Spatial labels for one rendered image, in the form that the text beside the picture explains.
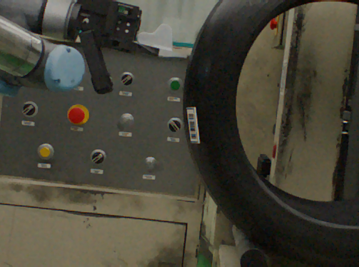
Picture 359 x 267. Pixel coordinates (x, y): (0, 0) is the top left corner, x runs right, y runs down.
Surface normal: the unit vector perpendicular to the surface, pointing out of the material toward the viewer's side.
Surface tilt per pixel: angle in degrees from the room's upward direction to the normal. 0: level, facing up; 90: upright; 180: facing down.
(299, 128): 90
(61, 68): 90
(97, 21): 90
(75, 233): 90
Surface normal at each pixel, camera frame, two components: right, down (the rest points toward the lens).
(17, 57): 0.54, 0.54
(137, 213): 0.03, 0.06
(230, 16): -0.59, -0.39
